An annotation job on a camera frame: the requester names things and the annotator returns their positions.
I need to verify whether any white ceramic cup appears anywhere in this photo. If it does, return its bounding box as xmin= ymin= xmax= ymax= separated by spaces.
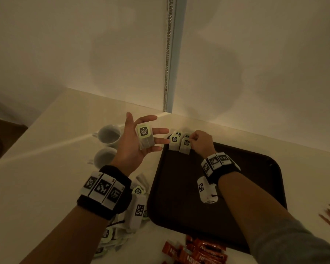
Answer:
xmin=91 ymin=124 xmax=124 ymax=149
xmin=87 ymin=147 xmax=119 ymax=170

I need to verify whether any grey sleeve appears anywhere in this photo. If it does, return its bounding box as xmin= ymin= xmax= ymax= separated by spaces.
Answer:
xmin=247 ymin=217 xmax=330 ymax=264

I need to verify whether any person's left forearm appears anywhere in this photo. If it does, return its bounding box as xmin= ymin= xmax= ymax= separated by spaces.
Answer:
xmin=19 ymin=203 xmax=111 ymax=264

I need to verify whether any person's right hand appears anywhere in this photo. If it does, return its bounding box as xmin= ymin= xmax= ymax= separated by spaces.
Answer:
xmin=186 ymin=130 xmax=218 ymax=162

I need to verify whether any black left wristband with markers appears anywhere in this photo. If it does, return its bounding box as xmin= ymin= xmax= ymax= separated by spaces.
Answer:
xmin=76 ymin=165 xmax=133 ymax=221

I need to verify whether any dark brown plastic tray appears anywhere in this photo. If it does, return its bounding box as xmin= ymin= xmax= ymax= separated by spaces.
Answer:
xmin=147 ymin=140 xmax=288 ymax=255

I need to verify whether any black right wristband with markers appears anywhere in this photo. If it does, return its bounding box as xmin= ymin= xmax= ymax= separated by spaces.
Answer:
xmin=200 ymin=152 xmax=241 ymax=186

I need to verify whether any person's right forearm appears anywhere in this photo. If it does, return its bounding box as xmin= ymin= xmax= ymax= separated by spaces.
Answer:
xmin=217 ymin=172 xmax=314 ymax=264

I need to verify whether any black wristband with markers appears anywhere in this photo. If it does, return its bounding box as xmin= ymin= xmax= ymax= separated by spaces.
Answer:
xmin=76 ymin=165 xmax=133 ymax=221
xmin=200 ymin=152 xmax=241 ymax=186

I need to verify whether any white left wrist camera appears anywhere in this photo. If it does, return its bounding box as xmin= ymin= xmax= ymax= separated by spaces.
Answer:
xmin=125 ymin=193 xmax=148 ymax=232

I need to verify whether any pile of red coffee sachets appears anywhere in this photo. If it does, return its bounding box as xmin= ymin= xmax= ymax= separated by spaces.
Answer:
xmin=161 ymin=235 xmax=229 ymax=264

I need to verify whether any person's left hand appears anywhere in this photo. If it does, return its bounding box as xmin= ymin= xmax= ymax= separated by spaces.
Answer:
xmin=110 ymin=112 xmax=170 ymax=177

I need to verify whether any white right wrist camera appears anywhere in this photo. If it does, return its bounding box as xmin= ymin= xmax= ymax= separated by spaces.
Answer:
xmin=197 ymin=176 xmax=219 ymax=204

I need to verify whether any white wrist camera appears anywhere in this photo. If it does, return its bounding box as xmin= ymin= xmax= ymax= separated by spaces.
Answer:
xmin=197 ymin=176 xmax=219 ymax=204
xmin=125 ymin=193 xmax=148 ymax=232

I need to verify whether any pile of tea bags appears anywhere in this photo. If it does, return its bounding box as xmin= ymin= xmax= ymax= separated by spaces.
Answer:
xmin=93 ymin=173 xmax=152 ymax=258

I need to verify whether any metal bead chain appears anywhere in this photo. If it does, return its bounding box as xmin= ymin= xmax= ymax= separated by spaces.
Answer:
xmin=162 ymin=0 xmax=174 ymax=113

